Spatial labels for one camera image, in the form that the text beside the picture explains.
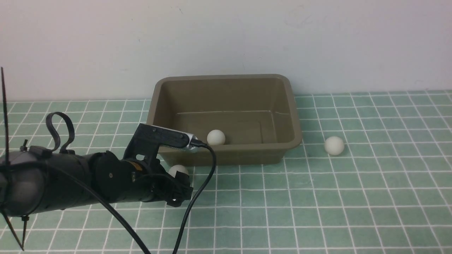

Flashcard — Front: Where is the green checked tablecloth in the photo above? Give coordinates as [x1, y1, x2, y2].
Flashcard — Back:
[1, 90, 452, 254]

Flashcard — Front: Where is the white ball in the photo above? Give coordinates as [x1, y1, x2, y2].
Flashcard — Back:
[207, 129, 226, 146]
[168, 164, 189, 177]
[324, 136, 345, 156]

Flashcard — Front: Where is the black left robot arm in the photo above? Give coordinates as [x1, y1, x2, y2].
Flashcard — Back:
[1, 151, 193, 217]

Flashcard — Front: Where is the black camera cable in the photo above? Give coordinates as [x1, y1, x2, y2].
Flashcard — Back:
[0, 67, 217, 254]

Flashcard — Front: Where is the brown plastic bin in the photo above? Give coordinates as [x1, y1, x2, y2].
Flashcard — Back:
[146, 74, 302, 165]

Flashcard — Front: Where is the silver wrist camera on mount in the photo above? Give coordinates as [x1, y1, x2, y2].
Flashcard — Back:
[123, 123, 209, 167]

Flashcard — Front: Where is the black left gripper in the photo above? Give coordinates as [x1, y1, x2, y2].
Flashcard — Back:
[141, 159, 193, 207]

